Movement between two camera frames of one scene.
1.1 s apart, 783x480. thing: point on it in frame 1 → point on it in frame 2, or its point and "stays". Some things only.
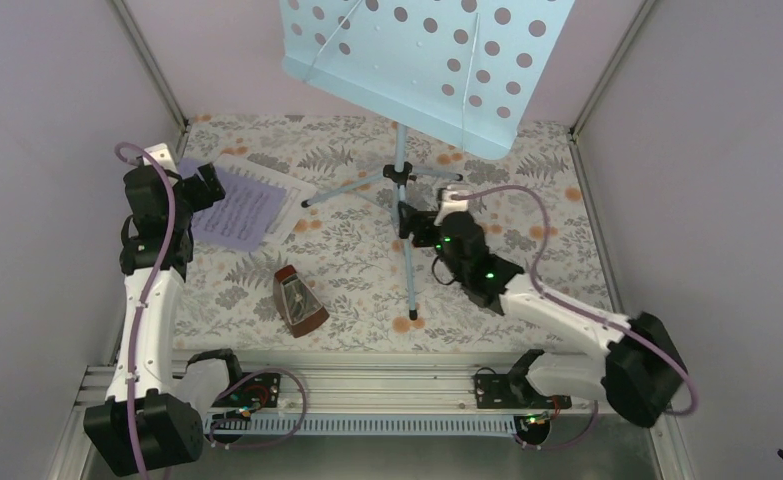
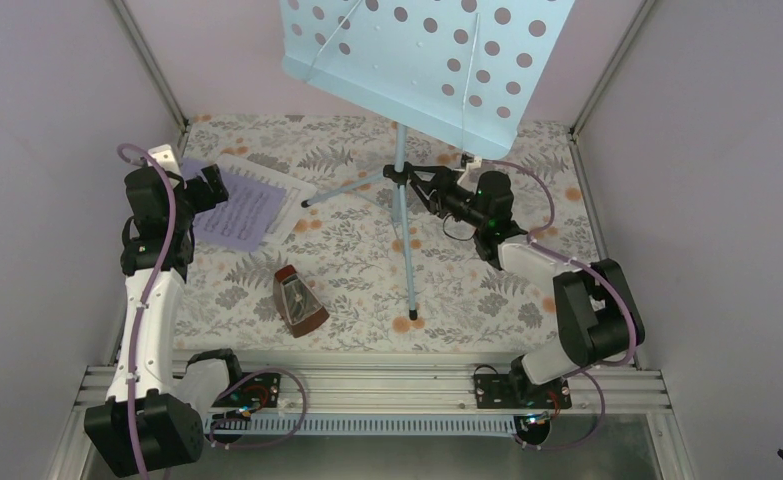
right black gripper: (415, 229) → (437, 195)
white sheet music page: (287, 220) stays
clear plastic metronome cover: (299, 301) stays
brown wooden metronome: (298, 305) stays
